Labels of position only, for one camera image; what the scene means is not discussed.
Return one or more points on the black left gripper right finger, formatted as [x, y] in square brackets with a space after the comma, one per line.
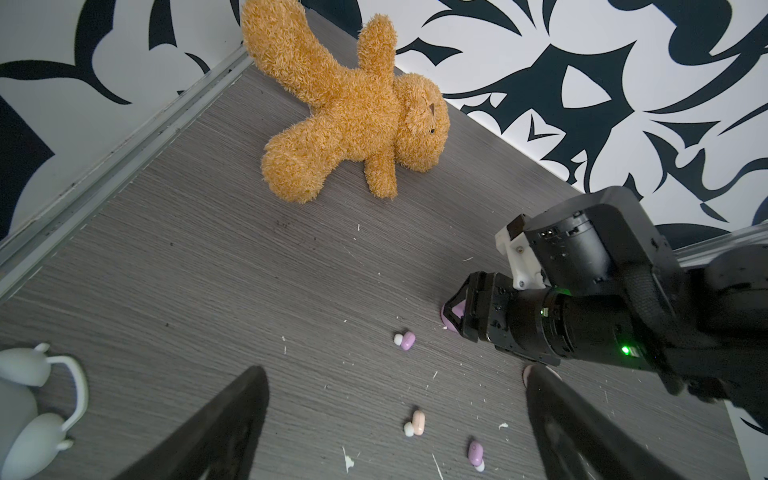
[571, 435]

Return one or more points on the brown teddy bear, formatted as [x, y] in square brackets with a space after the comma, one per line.
[368, 114]

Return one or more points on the purple earbud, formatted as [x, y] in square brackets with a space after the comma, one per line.
[475, 455]
[404, 340]

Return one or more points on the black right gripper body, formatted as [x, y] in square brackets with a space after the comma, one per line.
[513, 320]

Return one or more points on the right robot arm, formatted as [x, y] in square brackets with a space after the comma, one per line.
[592, 279]

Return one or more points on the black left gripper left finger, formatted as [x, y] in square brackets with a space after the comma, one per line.
[218, 442]

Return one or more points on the pink earbud charging case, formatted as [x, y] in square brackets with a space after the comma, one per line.
[529, 368]

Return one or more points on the pink earbud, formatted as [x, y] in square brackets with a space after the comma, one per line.
[416, 425]

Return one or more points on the purple earbud charging case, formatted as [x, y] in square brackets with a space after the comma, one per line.
[457, 312]

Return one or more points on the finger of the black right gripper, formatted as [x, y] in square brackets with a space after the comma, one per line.
[466, 329]
[468, 286]

